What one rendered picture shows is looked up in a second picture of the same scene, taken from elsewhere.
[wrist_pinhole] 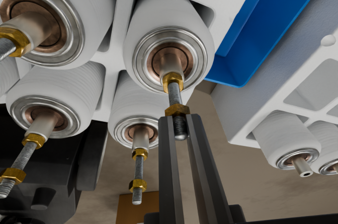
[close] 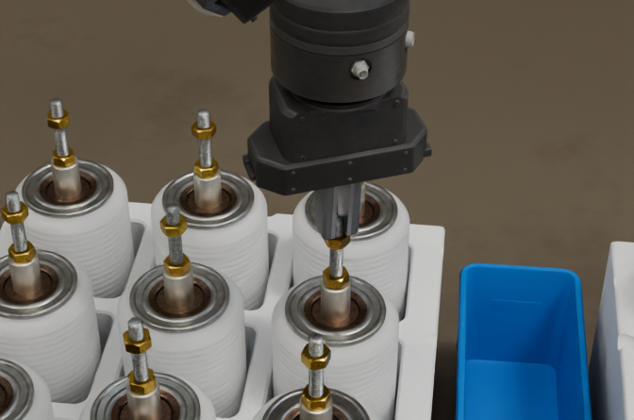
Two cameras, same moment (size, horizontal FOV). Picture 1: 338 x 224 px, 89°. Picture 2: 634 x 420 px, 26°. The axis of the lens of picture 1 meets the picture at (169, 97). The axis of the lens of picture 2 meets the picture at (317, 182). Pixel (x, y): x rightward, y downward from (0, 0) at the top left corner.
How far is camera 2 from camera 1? 100 cm
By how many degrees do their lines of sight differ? 92
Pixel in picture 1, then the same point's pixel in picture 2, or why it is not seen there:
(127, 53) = (277, 311)
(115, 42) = (251, 396)
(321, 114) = not seen: outside the picture
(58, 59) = (193, 321)
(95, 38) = (239, 305)
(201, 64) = (376, 302)
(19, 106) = (112, 393)
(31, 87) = not seen: hidden behind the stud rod
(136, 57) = (290, 305)
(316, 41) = (617, 358)
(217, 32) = (416, 360)
